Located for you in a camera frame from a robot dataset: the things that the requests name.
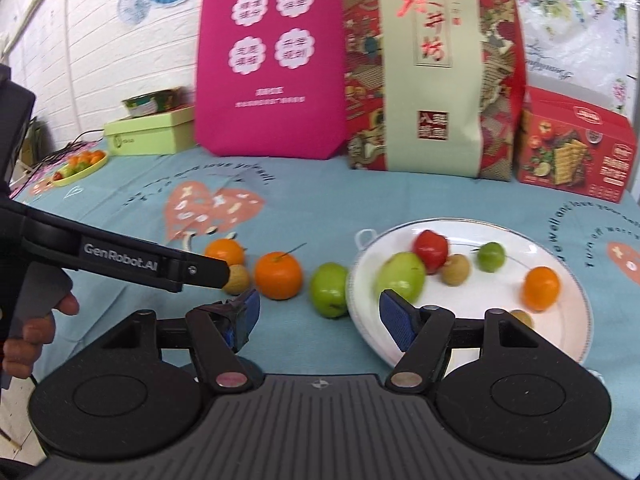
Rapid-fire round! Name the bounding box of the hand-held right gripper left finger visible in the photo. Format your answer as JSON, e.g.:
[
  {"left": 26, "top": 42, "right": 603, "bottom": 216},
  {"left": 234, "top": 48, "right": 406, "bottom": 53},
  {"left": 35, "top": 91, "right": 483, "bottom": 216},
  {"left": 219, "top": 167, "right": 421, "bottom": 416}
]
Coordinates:
[{"left": 102, "top": 289, "right": 262, "bottom": 394}]

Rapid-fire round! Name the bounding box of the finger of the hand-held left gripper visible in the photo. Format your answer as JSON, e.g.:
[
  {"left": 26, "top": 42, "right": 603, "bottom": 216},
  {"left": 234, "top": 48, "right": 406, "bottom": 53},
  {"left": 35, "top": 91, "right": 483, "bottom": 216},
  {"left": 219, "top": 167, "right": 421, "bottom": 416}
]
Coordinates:
[{"left": 161, "top": 251, "right": 232, "bottom": 294}]

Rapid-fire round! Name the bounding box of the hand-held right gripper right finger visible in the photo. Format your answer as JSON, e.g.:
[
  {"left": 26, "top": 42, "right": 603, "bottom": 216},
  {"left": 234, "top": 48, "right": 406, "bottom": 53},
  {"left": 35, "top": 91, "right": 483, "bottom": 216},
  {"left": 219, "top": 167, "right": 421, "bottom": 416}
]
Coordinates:
[{"left": 378, "top": 287, "right": 539, "bottom": 391}]

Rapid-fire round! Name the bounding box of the brown kiwi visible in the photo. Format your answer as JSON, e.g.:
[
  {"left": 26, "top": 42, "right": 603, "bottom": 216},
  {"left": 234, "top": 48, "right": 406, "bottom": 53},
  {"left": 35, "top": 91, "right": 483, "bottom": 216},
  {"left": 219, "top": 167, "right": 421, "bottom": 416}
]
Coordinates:
[
  {"left": 440, "top": 253, "right": 472, "bottom": 287},
  {"left": 221, "top": 264, "right": 251, "bottom": 296}
]

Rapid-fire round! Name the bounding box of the large green mango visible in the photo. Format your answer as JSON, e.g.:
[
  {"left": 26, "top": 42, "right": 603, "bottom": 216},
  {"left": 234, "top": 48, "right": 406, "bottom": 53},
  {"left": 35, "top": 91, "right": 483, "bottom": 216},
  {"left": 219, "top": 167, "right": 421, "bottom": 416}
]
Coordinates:
[{"left": 375, "top": 251, "right": 427, "bottom": 306}]

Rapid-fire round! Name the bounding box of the red apple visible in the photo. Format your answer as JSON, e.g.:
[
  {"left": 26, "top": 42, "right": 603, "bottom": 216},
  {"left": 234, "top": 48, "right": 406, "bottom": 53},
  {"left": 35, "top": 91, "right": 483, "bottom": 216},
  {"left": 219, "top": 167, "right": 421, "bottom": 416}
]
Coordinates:
[{"left": 413, "top": 229, "right": 449, "bottom": 269}]

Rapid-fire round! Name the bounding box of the white plate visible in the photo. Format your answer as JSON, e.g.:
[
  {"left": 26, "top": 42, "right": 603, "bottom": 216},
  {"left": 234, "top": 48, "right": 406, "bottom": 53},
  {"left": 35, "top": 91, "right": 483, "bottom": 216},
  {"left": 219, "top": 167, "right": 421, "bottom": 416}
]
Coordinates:
[{"left": 346, "top": 218, "right": 596, "bottom": 368}]

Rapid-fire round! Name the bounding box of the green tomato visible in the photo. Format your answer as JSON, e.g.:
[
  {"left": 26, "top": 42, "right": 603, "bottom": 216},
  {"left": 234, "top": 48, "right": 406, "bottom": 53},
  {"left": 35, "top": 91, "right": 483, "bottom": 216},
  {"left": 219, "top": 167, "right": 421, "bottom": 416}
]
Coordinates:
[{"left": 476, "top": 241, "right": 506, "bottom": 274}]

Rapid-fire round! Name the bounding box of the person's left hand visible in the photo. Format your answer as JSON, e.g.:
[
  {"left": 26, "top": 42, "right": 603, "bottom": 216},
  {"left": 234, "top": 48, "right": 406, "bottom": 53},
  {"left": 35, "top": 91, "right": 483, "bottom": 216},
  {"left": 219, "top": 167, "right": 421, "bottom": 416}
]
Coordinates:
[{"left": 0, "top": 294, "right": 80, "bottom": 379}]

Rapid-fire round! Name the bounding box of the orange with stem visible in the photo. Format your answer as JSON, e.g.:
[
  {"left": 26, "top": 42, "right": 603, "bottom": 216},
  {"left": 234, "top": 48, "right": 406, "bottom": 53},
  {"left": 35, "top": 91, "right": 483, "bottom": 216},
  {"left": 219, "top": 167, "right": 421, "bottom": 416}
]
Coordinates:
[{"left": 254, "top": 242, "right": 307, "bottom": 301}]

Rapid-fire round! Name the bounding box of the small green mango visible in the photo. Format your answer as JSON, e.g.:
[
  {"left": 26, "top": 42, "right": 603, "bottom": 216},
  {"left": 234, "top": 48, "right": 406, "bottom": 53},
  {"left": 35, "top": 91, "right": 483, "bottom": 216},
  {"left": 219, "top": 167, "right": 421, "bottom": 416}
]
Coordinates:
[{"left": 309, "top": 262, "right": 350, "bottom": 319}]

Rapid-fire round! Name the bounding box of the yellow-green tray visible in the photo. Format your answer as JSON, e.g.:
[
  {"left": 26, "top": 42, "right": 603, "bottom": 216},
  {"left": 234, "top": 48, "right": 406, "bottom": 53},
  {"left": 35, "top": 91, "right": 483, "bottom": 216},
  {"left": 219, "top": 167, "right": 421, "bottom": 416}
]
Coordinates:
[{"left": 51, "top": 149, "right": 110, "bottom": 188}]

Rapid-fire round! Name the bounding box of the pile of miniature toy produce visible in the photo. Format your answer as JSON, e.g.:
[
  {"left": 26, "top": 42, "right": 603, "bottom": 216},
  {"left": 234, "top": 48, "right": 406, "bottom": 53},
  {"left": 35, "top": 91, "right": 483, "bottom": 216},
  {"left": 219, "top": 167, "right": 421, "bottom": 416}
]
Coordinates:
[{"left": 54, "top": 150, "right": 106, "bottom": 181}]

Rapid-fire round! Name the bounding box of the blue printed tablecloth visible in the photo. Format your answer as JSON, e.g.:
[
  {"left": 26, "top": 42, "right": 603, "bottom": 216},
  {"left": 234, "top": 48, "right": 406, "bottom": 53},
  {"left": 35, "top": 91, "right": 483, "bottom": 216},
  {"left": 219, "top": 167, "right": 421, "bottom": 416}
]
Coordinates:
[{"left": 10, "top": 145, "right": 640, "bottom": 461}]

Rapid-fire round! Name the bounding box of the light green cardboard box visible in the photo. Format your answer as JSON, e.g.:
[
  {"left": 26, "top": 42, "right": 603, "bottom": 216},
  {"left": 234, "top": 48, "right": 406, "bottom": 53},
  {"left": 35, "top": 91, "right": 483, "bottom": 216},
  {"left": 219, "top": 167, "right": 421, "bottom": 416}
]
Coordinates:
[{"left": 103, "top": 105, "right": 197, "bottom": 157}]

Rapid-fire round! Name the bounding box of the green patterned bowl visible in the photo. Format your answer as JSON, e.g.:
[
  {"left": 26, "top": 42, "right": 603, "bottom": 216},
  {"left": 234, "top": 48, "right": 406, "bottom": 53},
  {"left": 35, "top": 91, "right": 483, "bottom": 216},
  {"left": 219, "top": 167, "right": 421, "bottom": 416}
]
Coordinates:
[{"left": 120, "top": 86, "right": 193, "bottom": 118}]

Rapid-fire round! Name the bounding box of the pink tote bag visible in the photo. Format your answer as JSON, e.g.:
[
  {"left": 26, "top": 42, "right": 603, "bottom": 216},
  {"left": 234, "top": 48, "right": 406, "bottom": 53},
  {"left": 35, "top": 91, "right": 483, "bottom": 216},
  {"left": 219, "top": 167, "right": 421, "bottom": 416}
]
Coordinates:
[{"left": 194, "top": 0, "right": 349, "bottom": 161}]

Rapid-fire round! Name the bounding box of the red patterned gift bag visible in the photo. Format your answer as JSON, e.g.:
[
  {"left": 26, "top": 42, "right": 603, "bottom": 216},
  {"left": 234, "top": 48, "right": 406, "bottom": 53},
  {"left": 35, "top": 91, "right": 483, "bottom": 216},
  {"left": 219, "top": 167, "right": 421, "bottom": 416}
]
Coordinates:
[{"left": 340, "top": 0, "right": 527, "bottom": 183}]

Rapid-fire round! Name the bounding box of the red cracker box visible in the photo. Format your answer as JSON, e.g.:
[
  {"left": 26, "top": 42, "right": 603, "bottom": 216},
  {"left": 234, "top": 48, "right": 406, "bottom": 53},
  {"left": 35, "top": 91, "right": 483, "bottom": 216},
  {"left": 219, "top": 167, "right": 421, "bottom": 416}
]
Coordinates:
[{"left": 515, "top": 85, "right": 638, "bottom": 204}]

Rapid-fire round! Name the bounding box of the small pale blue paper fan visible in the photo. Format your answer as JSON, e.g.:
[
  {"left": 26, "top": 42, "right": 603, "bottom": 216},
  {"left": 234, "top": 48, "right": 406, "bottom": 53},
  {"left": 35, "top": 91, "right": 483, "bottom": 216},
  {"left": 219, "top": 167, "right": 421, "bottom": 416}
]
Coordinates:
[{"left": 116, "top": 0, "right": 152, "bottom": 24}]

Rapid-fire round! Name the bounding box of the white floral bag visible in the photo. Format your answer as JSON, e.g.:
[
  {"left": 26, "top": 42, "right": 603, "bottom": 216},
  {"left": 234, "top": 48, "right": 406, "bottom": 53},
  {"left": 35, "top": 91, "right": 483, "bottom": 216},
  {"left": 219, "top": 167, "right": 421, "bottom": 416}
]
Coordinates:
[{"left": 510, "top": 0, "right": 640, "bottom": 121}]

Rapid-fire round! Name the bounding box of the black cable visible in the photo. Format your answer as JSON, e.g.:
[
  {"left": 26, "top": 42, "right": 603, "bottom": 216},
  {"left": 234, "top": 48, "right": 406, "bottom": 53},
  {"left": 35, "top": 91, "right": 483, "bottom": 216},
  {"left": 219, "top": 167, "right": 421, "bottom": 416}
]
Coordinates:
[{"left": 30, "top": 129, "right": 108, "bottom": 168}]

